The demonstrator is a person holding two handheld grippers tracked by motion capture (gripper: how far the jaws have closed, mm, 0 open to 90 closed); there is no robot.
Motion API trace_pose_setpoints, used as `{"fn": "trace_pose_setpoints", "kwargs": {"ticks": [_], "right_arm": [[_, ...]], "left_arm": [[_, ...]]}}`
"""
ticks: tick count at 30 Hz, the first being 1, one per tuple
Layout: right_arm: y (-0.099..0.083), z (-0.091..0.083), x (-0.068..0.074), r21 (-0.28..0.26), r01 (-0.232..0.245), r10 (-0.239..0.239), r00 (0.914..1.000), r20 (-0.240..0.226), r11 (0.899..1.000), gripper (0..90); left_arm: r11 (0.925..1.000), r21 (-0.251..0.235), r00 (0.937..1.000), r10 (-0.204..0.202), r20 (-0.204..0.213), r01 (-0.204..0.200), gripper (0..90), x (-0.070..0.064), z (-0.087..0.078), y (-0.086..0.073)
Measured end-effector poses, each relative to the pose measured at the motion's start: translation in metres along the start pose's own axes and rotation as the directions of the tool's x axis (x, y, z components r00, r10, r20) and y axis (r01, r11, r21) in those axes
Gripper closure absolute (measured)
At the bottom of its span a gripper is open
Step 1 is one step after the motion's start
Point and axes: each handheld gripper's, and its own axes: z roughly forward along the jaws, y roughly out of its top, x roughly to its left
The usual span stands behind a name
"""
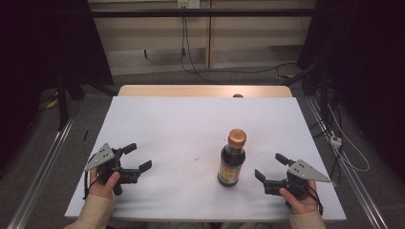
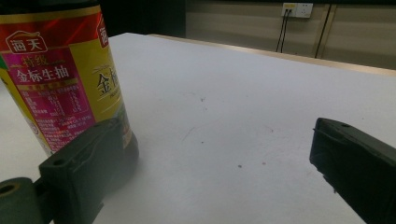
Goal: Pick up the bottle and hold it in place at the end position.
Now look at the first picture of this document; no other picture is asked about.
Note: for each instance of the person's right hand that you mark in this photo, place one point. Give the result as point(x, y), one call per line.
point(301, 203)

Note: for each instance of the black horizontal bar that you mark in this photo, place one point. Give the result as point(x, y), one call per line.
point(203, 13)

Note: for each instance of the dark sauce bottle orange cap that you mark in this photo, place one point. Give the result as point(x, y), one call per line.
point(231, 162)

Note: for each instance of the yellow floor tape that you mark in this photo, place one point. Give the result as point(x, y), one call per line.
point(52, 103)

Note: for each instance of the white power strip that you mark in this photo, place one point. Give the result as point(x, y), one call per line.
point(335, 141)

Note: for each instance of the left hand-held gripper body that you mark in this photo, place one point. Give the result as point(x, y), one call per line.
point(105, 156)

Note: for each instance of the black metal stand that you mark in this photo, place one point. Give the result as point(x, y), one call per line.
point(62, 101)

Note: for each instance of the person's left hand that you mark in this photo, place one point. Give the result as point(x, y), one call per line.
point(103, 189)

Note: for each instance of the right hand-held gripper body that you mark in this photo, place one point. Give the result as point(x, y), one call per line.
point(302, 171)

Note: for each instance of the aluminium floor rail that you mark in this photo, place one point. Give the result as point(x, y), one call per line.
point(359, 187)
point(41, 178)

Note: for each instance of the wooden table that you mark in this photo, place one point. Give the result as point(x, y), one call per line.
point(178, 90)

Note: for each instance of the black curtain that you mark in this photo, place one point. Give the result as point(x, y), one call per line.
point(366, 63)
point(38, 57)

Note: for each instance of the white table cover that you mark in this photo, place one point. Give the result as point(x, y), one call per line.
point(178, 127)

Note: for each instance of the white wall socket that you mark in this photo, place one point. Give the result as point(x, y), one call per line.
point(188, 3)

